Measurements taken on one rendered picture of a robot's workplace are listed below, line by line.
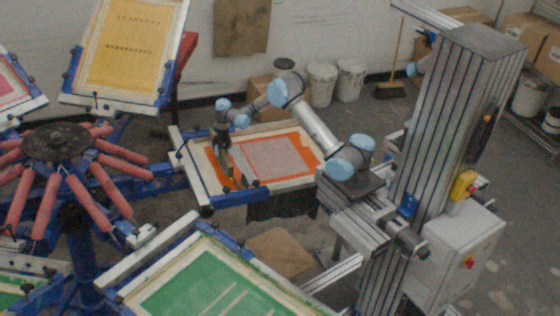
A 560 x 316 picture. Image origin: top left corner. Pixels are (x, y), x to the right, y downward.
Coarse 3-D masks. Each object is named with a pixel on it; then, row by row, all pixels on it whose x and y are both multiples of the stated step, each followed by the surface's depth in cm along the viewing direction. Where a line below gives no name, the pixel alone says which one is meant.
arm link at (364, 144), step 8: (352, 136) 234; (360, 136) 235; (368, 136) 236; (352, 144) 232; (360, 144) 229; (368, 144) 230; (360, 152) 229; (368, 152) 232; (368, 160) 235; (360, 168) 237
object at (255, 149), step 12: (288, 132) 323; (240, 144) 309; (252, 144) 310; (264, 144) 311; (276, 144) 312; (288, 144) 313; (300, 144) 315; (228, 156) 299; (252, 156) 301; (264, 156) 302; (276, 156) 303; (216, 168) 290
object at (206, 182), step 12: (288, 120) 327; (240, 132) 314; (252, 132) 318; (192, 144) 299; (192, 156) 292; (204, 168) 284; (204, 180) 276; (300, 180) 284; (312, 180) 285; (216, 192) 270; (276, 192) 278
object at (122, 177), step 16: (80, 160) 275; (48, 176) 263; (112, 176) 268; (128, 176) 269; (32, 192) 254; (0, 208) 248; (48, 224) 239; (96, 224) 239; (112, 224) 243; (48, 240) 231
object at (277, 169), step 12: (288, 156) 304; (300, 156) 306; (312, 156) 307; (252, 168) 293; (264, 168) 294; (276, 168) 295; (288, 168) 296; (300, 168) 297; (312, 168) 298; (228, 180) 283; (264, 180) 286; (276, 180) 287
